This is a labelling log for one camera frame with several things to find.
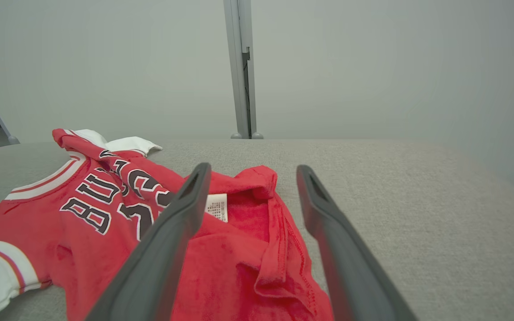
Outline grey metal partition post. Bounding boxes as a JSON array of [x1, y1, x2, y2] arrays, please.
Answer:
[[223, 0, 257, 135]]

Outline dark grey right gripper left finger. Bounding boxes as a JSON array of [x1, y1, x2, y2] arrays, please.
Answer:
[[85, 162, 212, 321]]

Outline red basketball jersey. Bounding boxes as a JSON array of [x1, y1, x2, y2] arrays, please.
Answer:
[[0, 128, 334, 321]]

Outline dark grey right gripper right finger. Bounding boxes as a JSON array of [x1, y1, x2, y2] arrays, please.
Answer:
[[296, 165, 418, 321]]

